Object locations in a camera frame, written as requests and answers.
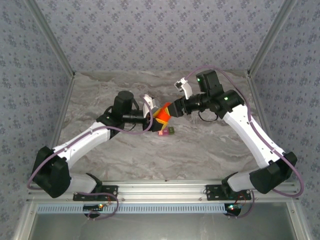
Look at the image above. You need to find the orange pill bottle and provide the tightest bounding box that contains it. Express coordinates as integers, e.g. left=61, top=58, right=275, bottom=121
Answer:
left=157, top=106, right=174, bottom=123

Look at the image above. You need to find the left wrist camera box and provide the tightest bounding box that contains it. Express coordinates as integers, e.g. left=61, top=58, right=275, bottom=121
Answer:
left=141, top=94, right=160, bottom=115

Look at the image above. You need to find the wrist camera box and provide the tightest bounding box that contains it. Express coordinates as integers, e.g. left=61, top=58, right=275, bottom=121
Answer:
left=173, top=77, right=194, bottom=100
left=141, top=94, right=160, bottom=115

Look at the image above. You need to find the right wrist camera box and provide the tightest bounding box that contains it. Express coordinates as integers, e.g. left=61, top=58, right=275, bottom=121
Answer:
left=173, top=77, right=194, bottom=100

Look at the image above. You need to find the right gripper black cable loop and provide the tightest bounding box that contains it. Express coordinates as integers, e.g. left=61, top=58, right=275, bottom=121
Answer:
left=198, top=111, right=218, bottom=124

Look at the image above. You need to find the aluminium frame rail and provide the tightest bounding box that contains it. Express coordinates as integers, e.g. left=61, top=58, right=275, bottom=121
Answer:
left=26, top=180, right=300, bottom=204

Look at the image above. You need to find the aluminium frame post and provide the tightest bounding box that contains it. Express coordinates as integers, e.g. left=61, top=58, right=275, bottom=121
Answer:
left=246, top=0, right=299, bottom=78
left=24, top=0, right=76, bottom=79

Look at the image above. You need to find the slotted cable duct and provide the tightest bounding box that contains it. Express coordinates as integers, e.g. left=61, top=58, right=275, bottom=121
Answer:
left=36, top=202, right=228, bottom=215

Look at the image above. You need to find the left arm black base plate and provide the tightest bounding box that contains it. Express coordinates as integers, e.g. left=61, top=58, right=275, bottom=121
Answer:
left=72, top=184, right=119, bottom=202

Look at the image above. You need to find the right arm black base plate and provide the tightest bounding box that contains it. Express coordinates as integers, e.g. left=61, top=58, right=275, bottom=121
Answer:
left=205, top=184, right=252, bottom=201

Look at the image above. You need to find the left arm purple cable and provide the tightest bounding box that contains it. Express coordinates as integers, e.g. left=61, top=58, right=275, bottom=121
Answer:
left=26, top=94, right=154, bottom=221

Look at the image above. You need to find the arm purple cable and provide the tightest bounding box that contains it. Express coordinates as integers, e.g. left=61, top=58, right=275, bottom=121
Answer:
left=26, top=94, right=154, bottom=221
left=183, top=65, right=305, bottom=219

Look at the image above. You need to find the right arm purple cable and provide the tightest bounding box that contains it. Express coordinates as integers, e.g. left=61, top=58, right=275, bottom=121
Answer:
left=183, top=65, right=305, bottom=219

